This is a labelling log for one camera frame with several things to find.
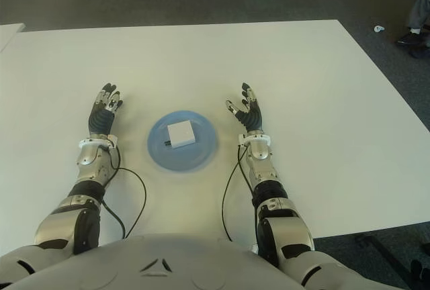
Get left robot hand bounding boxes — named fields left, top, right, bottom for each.
left=87, top=83, right=124, bottom=136

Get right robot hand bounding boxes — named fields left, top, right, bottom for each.
left=224, top=81, right=265, bottom=134

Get white charger cube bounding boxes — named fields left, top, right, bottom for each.
left=163, top=120, right=196, bottom=150

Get blue plastic plate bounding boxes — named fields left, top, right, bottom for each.
left=146, top=109, right=219, bottom=173

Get grey robot torso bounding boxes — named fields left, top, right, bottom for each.
left=0, top=232, right=380, bottom=290

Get dark shoe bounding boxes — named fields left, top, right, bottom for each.
left=408, top=46, right=430, bottom=58
left=396, top=31, right=425, bottom=46

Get person leg grey trousers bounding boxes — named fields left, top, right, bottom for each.
left=404, top=0, right=430, bottom=36

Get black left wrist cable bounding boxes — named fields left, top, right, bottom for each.
left=100, top=145, right=148, bottom=240

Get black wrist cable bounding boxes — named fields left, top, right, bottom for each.
left=220, top=145, right=249, bottom=243
left=100, top=145, right=148, bottom=240

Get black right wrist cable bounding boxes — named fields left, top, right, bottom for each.
left=220, top=145, right=249, bottom=243

